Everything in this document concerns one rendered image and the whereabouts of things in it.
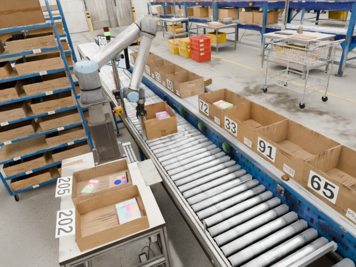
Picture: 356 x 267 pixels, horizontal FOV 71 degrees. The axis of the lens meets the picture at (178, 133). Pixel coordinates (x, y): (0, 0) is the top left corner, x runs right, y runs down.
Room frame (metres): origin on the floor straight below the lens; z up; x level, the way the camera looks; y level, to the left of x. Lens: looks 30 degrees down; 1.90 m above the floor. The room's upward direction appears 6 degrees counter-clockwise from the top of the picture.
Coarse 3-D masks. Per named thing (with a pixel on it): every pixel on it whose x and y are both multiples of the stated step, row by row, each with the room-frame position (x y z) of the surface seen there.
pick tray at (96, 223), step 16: (112, 192) 1.19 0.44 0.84; (128, 192) 1.22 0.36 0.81; (80, 208) 1.13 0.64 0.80; (96, 208) 1.16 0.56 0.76; (112, 208) 1.14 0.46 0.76; (144, 208) 1.04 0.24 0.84; (80, 224) 1.05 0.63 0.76; (96, 224) 1.03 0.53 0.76; (112, 224) 1.02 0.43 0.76; (128, 224) 0.94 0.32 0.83; (144, 224) 0.96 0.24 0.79; (80, 240) 0.87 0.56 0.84; (96, 240) 0.89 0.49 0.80; (112, 240) 0.91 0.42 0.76
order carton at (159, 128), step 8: (152, 104) 2.36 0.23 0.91; (160, 104) 2.38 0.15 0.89; (152, 112) 2.35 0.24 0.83; (168, 112) 2.27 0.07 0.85; (152, 120) 2.31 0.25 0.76; (160, 120) 1.98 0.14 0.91; (168, 120) 2.00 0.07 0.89; (176, 120) 2.02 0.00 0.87; (144, 128) 2.02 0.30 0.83; (152, 128) 1.96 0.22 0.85; (160, 128) 1.97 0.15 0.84; (168, 128) 2.00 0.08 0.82; (176, 128) 2.02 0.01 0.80; (152, 136) 1.95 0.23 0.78; (160, 136) 1.97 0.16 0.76
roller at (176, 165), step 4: (216, 148) 1.69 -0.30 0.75; (204, 152) 1.66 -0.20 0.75; (208, 152) 1.65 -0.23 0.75; (212, 152) 1.65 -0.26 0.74; (216, 152) 1.66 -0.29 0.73; (192, 156) 1.62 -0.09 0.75; (196, 156) 1.61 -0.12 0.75; (200, 156) 1.61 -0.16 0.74; (204, 156) 1.62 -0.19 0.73; (184, 160) 1.58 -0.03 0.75; (188, 160) 1.58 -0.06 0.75; (192, 160) 1.58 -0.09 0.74; (196, 160) 1.59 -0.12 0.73; (172, 164) 1.54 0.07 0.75; (176, 164) 1.54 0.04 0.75; (180, 164) 1.54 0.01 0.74; (184, 164) 1.55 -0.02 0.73; (164, 168) 1.52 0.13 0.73; (168, 168) 1.51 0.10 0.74; (172, 168) 1.51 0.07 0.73
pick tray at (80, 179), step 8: (120, 160) 1.53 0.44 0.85; (88, 168) 1.46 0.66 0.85; (96, 168) 1.48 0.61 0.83; (104, 168) 1.49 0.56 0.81; (112, 168) 1.51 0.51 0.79; (120, 168) 1.52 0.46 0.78; (128, 168) 1.41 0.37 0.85; (80, 176) 1.44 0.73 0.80; (88, 176) 1.46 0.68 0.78; (96, 176) 1.47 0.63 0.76; (104, 176) 1.47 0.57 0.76; (128, 176) 1.44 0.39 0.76; (72, 184) 1.31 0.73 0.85; (80, 184) 1.41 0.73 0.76; (104, 184) 1.38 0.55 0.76; (128, 184) 1.26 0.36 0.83; (72, 192) 1.23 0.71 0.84; (80, 192) 1.32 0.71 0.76; (96, 192) 1.21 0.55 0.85; (104, 192) 1.22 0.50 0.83; (72, 200) 1.17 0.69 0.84; (80, 200) 1.18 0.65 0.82
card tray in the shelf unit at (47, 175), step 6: (48, 168) 2.53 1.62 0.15; (36, 174) 2.44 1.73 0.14; (42, 174) 2.31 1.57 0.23; (48, 174) 2.33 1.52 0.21; (12, 180) 2.28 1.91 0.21; (24, 180) 2.24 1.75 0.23; (30, 180) 2.26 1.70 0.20; (36, 180) 2.28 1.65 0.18; (42, 180) 2.30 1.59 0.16; (12, 186) 2.20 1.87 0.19; (18, 186) 2.21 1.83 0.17; (24, 186) 2.23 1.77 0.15
